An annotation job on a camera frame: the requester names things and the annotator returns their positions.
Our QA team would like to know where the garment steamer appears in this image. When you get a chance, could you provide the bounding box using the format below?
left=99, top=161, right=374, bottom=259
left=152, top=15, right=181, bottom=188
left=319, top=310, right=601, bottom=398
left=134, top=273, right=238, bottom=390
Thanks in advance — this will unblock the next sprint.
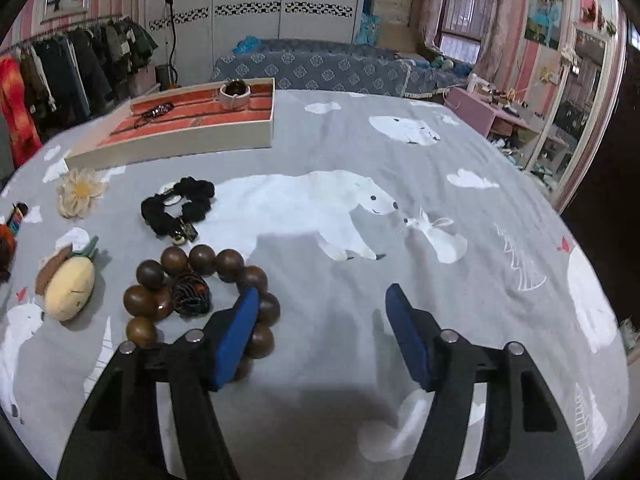
left=155, top=0, right=181, bottom=91

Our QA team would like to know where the wall poster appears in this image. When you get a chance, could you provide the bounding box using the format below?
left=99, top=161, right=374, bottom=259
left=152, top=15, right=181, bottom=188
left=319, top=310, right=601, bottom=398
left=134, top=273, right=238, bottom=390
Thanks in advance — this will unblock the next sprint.
left=524, top=0, right=565, bottom=51

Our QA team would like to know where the brown wooden bead bracelet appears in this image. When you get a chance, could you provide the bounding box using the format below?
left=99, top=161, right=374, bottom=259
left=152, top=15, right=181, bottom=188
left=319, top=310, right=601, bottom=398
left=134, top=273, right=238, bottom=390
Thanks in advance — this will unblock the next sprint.
left=123, top=244, right=281, bottom=381

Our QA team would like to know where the white framed mirror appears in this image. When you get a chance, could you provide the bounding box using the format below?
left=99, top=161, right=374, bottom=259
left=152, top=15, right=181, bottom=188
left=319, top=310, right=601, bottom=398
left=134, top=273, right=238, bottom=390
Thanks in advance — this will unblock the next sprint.
left=525, top=25, right=626, bottom=211

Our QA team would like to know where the teal hanging cloth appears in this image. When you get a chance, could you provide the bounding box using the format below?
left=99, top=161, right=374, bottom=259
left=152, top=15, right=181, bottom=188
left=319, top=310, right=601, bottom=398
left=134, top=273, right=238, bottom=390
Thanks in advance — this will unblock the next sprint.
left=354, top=0, right=377, bottom=46

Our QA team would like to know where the cream flower hair clip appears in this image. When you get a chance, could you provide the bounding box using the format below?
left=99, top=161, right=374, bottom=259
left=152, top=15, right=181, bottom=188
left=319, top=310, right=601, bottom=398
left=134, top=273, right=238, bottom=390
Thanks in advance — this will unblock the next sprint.
left=56, top=167, right=108, bottom=221

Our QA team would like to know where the pink nightstand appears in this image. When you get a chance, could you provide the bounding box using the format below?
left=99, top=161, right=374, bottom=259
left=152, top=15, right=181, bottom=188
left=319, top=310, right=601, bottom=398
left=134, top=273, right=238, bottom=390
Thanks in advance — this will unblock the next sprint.
left=444, top=86, right=533, bottom=138

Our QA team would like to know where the pink curtain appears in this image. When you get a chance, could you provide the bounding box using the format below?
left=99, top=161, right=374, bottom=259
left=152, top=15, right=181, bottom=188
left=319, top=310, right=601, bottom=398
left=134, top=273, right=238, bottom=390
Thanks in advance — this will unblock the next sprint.
left=470, top=0, right=533, bottom=81

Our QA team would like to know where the bed with blue patterned cover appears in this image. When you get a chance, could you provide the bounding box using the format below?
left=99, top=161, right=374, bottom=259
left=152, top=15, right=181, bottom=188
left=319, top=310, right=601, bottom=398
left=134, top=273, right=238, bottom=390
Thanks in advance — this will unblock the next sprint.
left=212, top=38, right=481, bottom=101

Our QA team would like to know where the black scrunchie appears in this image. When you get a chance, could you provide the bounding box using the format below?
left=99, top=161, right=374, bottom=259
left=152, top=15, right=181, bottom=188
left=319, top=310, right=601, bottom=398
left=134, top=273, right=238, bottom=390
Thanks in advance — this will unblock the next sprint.
left=141, top=176, right=216, bottom=247

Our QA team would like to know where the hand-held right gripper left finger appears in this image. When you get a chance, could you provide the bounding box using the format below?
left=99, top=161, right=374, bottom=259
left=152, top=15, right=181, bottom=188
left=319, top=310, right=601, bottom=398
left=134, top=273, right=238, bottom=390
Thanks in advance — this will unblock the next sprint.
left=56, top=287, right=261, bottom=480

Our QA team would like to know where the multicoloured hair accessory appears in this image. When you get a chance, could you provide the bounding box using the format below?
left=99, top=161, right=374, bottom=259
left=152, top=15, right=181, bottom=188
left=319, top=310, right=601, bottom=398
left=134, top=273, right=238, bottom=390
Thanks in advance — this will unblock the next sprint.
left=6, top=201, right=28, bottom=236

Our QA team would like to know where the plush pineapple hair clip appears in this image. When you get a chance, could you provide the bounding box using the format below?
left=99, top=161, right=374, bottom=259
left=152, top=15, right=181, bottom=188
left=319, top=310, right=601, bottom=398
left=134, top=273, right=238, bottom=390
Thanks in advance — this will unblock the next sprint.
left=35, top=236, right=100, bottom=322

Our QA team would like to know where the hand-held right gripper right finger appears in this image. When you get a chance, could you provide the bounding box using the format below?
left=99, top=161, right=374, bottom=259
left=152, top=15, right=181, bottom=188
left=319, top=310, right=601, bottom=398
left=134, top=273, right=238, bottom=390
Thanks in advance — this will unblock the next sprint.
left=385, top=282, right=586, bottom=480

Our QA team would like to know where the pink storage box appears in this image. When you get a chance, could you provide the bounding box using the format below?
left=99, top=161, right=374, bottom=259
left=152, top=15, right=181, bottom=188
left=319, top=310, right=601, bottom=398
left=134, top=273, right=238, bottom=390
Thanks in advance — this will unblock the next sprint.
left=127, top=67, right=161, bottom=98

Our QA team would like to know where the orange furry accessory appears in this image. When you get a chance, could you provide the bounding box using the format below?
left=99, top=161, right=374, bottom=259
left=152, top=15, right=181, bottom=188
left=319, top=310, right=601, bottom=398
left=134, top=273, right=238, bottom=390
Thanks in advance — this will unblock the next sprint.
left=0, top=224, right=17, bottom=283

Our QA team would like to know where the tiger-striped bead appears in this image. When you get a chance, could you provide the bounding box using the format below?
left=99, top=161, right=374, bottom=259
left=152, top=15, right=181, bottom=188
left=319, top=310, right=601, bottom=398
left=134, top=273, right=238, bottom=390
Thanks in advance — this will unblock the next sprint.
left=171, top=270, right=211, bottom=317

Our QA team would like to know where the clothes rack with hanging clothes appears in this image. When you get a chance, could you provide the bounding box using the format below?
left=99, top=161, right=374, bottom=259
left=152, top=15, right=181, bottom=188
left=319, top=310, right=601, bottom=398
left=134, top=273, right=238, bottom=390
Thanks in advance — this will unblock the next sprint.
left=0, top=15, right=158, bottom=168

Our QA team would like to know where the black braided bracelet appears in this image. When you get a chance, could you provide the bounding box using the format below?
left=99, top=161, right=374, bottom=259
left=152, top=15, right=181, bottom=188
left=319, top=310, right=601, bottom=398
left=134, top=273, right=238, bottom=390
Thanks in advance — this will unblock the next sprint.
left=134, top=102, right=176, bottom=128

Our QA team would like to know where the window with grille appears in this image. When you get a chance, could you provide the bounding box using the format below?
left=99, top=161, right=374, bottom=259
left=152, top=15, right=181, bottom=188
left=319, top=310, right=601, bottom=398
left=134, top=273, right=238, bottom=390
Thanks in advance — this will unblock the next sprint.
left=435, top=0, right=493, bottom=66

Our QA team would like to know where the white tray with brick-print lining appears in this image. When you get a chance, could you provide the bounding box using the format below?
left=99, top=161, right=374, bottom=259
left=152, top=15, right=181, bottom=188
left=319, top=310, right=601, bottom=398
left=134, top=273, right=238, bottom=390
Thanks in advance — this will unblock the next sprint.
left=64, top=77, right=277, bottom=170

